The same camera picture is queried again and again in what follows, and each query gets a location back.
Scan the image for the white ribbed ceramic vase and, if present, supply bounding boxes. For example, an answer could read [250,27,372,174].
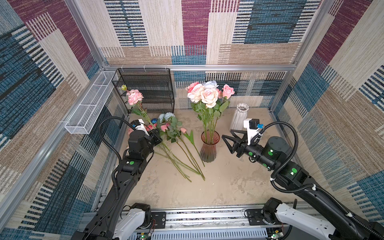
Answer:
[230,103,249,130]

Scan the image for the red glass vase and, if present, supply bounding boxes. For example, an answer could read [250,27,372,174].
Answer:
[200,131,220,163]

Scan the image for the pink carnation spray stem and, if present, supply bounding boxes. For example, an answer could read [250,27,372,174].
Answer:
[120,85,154,130]

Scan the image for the pink rose spray stem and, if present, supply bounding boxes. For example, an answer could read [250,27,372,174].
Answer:
[214,84,235,129]

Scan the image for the large pale pink peony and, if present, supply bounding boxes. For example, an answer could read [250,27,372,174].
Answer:
[186,82,210,131]

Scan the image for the white rose stem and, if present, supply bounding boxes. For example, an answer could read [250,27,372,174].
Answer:
[203,81,218,90]

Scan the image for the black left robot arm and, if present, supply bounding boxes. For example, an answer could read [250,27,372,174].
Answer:
[72,117,163,240]

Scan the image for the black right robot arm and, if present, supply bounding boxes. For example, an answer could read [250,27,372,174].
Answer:
[222,119,384,240]

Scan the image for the pile of artificial flowers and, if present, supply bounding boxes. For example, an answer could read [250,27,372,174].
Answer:
[140,112,206,181]

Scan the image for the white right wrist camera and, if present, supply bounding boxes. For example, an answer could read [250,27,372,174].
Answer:
[244,119,264,145]

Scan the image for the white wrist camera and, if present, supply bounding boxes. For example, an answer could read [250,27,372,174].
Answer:
[131,119,148,134]
[244,119,264,145]

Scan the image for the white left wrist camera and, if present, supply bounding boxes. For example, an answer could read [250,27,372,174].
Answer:
[131,119,148,134]

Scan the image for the black wire shelf rack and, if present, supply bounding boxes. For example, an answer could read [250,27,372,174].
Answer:
[112,68,175,114]

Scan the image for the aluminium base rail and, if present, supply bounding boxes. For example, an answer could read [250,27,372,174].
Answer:
[119,203,304,240]

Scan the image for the white wire mesh basket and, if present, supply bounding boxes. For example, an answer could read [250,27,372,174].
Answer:
[65,71,115,135]

